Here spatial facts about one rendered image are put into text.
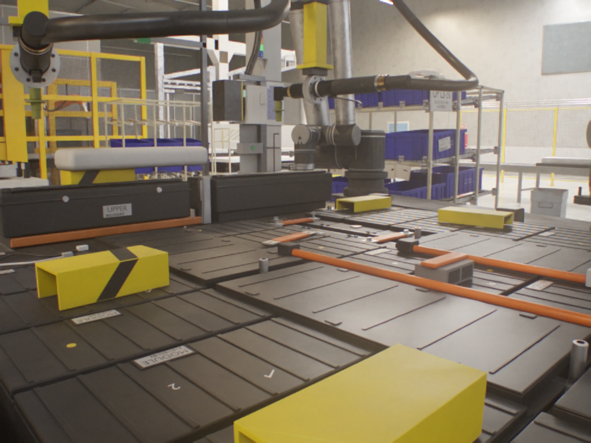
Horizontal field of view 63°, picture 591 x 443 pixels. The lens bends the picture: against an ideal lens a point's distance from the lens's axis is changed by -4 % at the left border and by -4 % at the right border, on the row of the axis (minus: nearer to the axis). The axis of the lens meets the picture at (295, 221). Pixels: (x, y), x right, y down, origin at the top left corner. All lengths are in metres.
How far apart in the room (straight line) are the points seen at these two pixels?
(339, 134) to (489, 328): 2.11
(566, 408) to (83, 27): 0.61
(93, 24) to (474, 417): 0.56
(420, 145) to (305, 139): 1.33
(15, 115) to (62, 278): 10.03
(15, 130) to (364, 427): 10.43
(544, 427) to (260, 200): 1.09
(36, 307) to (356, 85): 1.04
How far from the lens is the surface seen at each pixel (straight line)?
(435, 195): 3.94
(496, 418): 0.39
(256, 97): 3.85
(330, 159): 2.76
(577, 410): 0.41
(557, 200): 7.20
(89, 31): 0.65
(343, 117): 2.55
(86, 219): 1.14
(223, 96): 3.70
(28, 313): 0.64
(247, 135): 4.00
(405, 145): 3.70
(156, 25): 0.63
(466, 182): 4.35
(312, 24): 1.56
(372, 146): 2.68
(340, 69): 2.54
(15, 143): 10.60
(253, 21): 0.68
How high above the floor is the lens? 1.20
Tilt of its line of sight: 9 degrees down
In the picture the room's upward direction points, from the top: straight up
